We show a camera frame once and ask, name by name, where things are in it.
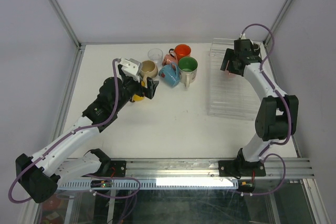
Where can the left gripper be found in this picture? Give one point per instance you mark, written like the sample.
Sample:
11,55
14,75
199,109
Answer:
148,92

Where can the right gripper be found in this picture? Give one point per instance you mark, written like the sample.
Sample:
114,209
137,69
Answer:
229,55

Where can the beige mug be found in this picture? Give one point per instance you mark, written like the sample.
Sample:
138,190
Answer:
149,69

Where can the black mug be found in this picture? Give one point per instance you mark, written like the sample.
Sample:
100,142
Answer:
256,48

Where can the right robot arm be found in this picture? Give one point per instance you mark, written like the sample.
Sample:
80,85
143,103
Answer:
276,120

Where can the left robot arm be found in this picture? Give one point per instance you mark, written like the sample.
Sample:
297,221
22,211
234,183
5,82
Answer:
42,173

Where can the clear dish rack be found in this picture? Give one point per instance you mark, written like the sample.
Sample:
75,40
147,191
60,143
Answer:
230,96

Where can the yellow mug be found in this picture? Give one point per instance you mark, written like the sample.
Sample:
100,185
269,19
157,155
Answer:
136,97

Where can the blue mug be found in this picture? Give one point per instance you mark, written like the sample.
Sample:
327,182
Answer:
170,74

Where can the clear plastic cup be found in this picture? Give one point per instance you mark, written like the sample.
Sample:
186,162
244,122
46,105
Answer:
156,55

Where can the pink patterned mug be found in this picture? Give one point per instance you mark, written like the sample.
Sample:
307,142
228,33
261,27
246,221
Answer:
168,59

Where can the green inside mug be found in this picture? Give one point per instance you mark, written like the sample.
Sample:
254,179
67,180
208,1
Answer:
187,70

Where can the orange mug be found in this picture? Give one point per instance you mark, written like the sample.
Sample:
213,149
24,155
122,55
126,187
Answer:
180,51

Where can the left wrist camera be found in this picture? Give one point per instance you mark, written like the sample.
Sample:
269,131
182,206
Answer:
131,68

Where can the white cable duct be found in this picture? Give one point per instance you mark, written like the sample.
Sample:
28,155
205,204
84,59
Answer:
82,184

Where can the aluminium mounting rail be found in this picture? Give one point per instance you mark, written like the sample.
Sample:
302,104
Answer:
170,167

